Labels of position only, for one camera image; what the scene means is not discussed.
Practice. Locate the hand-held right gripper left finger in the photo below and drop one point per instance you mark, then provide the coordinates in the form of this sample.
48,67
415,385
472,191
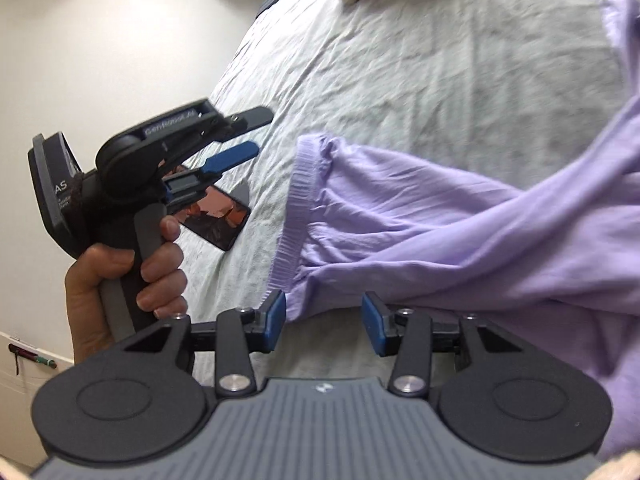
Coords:
276,320

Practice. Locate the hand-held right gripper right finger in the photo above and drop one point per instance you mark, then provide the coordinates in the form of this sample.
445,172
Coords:
372,325

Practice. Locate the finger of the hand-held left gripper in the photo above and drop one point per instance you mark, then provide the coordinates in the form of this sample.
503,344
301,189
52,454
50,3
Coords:
250,117
230,156

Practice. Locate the lavender pants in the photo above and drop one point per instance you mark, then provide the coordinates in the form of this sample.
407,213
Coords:
450,220

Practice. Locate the person's left hand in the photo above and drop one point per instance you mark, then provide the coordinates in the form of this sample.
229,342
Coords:
85,300

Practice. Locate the smartphone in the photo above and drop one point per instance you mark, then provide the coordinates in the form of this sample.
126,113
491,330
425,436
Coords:
215,215

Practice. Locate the grey bed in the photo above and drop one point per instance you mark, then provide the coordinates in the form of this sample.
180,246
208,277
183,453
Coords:
400,85

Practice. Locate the pen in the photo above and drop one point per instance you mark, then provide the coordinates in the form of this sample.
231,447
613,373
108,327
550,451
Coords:
32,355

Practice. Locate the white cabinet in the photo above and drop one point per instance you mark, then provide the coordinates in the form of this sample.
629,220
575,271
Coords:
20,410

